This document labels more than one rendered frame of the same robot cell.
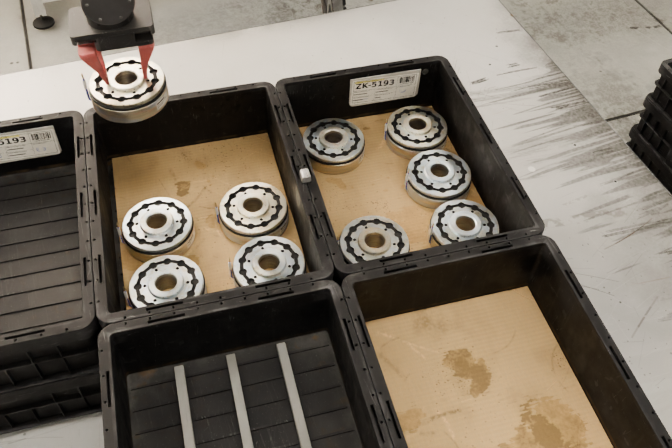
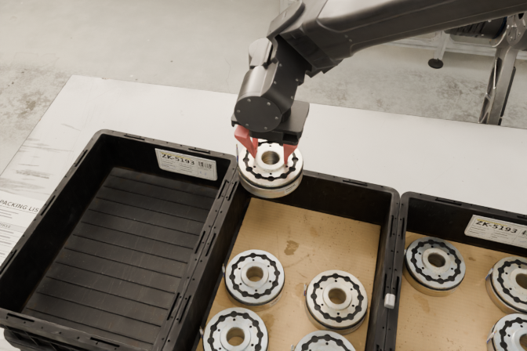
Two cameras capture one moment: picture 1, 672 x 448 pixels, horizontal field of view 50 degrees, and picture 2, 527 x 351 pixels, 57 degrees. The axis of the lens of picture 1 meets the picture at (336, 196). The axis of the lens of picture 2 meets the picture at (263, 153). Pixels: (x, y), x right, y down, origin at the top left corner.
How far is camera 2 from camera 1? 0.33 m
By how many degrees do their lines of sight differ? 21
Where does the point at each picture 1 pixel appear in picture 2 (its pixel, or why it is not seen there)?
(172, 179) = (286, 236)
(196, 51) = (360, 121)
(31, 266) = (155, 264)
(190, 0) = (386, 60)
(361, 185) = (444, 316)
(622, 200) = not seen: outside the picture
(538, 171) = not seen: outside the picture
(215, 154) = (329, 228)
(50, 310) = (149, 309)
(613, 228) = not seen: outside the picture
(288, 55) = (433, 150)
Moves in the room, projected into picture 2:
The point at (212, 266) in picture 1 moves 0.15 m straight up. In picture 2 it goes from (281, 334) to (285, 291)
